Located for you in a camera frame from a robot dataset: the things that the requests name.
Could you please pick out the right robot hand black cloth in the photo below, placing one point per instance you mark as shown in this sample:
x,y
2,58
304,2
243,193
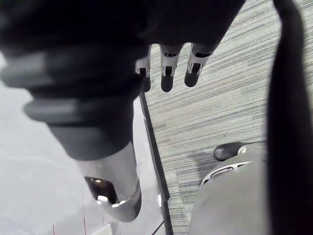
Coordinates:
x,y
80,73

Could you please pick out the black base strip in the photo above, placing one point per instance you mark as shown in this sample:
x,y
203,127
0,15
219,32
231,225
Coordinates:
x,y
156,159

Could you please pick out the dark robot foot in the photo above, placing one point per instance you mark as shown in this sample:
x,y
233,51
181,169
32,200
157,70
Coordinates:
x,y
226,151

